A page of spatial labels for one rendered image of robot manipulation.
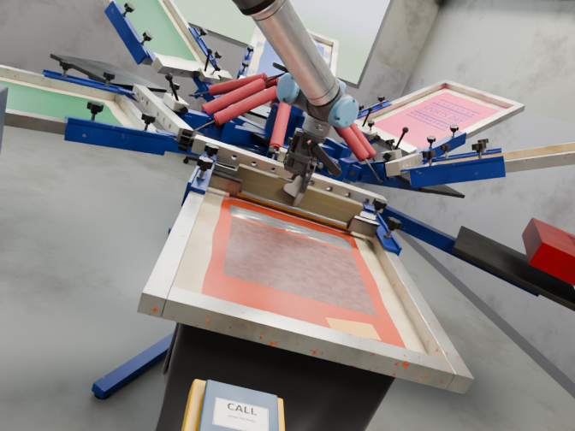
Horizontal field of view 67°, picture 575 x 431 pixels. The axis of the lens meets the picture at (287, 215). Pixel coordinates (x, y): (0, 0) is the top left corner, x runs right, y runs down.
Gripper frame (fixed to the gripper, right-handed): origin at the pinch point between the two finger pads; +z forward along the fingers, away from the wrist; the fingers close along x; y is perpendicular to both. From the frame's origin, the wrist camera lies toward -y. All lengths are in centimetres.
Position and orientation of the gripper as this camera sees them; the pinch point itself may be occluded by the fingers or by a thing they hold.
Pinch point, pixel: (296, 200)
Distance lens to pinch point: 127.4
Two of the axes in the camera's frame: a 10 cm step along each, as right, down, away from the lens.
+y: -9.4, -2.9, -1.7
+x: 0.5, 3.8, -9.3
